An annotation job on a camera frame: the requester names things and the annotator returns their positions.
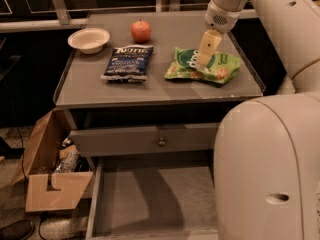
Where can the dark shoe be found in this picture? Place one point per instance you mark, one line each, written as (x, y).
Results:
(19, 230)

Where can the brown cardboard box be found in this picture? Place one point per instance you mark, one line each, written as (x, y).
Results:
(47, 190)

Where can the open grey middle drawer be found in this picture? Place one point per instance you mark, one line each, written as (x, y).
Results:
(164, 196)

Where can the metal railing frame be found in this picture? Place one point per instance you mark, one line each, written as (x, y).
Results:
(34, 15)

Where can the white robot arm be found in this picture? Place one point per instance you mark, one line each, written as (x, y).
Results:
(267, 150)

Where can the red apple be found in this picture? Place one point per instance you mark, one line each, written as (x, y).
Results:
(140, 31)

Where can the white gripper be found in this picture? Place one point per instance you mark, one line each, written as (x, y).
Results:
(221, 20)

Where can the white paper bowl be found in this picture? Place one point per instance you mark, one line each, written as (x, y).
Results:
(89, 40)

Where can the grey top drawer with knob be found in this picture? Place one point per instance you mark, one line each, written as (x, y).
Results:
(144, 139)

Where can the blue kettle chip bag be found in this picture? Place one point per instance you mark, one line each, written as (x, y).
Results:
(128, 63)

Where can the green rice chip bag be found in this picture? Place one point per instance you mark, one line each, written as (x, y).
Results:
(221, 69)

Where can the grey wooden drawer cabinet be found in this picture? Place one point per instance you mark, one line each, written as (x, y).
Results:
(90, 102)

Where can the plastic water bottle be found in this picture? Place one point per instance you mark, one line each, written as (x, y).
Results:
(67, 164)

